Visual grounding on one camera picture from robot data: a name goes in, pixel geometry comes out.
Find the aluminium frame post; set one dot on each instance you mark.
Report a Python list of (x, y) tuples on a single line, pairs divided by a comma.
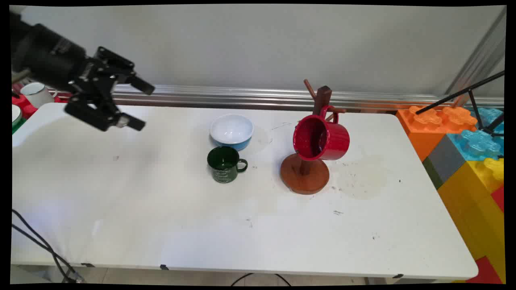
[(477, 56)]

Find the small red giant toy block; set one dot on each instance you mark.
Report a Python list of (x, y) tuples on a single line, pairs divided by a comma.
[(499, 197)]

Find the large red giant toy block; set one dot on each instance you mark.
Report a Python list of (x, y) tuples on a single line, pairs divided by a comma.
[(485, 272)]

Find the wooden mug tree stand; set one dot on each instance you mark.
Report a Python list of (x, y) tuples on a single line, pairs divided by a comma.
[(304, 177)]

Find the red enamel mug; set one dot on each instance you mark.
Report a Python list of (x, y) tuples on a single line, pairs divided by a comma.
[(324, 139)]

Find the aluminium rail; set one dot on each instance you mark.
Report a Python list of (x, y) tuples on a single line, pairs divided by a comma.
[(282, 96)]

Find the orange giant toy block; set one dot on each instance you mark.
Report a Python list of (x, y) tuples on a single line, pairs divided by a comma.
[(423, 129)]

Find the black tripod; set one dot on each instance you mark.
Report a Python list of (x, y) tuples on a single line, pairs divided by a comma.
[(475, 100)]

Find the blue giant toy block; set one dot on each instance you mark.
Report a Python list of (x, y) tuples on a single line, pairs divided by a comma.
[(477, 145)]

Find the white enamel mug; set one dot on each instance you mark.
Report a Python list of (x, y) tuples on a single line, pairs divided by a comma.
[(36, 94)]

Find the white bowl with blue outside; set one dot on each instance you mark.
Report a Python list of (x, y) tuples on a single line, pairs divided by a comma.
[(231, 129)]

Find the green giant toy block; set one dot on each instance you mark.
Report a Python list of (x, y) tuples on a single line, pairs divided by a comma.
[(432, 173)]

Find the dark green enamel mug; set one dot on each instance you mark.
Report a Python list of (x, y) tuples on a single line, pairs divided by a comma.
[(223, 165)]

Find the grey giant toy block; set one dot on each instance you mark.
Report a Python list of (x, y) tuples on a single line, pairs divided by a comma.
[(447, 161)]

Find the yellow giant toy block stack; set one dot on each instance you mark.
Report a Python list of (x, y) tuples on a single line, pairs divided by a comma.
[(471, 209)]

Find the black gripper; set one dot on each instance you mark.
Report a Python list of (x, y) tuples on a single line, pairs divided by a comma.
[(44, 52)]

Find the white plate with green rim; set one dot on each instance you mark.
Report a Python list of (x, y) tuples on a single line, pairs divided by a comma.
[(15, 117)]

